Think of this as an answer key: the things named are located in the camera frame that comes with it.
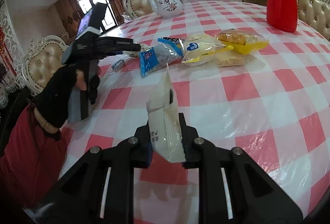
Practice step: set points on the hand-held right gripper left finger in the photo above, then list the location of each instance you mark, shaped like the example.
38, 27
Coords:
141, 144

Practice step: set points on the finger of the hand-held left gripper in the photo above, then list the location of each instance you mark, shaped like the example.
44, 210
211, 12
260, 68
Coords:
121, 43
110, 54

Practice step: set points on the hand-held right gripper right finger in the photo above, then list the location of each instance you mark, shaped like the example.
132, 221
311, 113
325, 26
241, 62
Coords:
187, 131

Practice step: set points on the plain white snack packet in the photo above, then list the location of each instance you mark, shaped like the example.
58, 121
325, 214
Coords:
165, 121

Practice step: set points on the blue clear snack packet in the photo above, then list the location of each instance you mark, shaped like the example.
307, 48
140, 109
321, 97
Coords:
157, 57

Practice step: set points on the person's left forearm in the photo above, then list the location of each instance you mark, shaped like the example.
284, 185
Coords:
25, 162

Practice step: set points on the person's left hand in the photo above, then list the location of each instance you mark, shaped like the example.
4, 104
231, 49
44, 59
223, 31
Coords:
59, 90

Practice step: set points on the ornate beige tufted chair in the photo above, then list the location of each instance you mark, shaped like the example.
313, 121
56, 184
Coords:
139, 2
314, 7
41, 64

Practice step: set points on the glass balcony door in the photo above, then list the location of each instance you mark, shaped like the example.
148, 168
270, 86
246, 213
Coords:
85, 0

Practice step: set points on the small dark blue packet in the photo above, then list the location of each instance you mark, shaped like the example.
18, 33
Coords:
171, 40

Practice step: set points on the white floral teapot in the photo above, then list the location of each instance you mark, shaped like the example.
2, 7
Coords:
169, 5

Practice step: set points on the white yellow bread packet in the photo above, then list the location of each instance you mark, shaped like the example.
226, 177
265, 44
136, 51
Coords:
203, 48

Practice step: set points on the pale clear bread packet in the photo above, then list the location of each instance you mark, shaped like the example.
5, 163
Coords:
232, 59

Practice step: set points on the yellow tray pastry packet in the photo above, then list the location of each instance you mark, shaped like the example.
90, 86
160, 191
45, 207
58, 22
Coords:
242, 41

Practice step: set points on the red thermos jug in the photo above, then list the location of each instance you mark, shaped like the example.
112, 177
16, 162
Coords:
281, 7

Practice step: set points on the red knot wall ornament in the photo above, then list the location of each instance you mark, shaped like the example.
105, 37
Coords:
6, 59

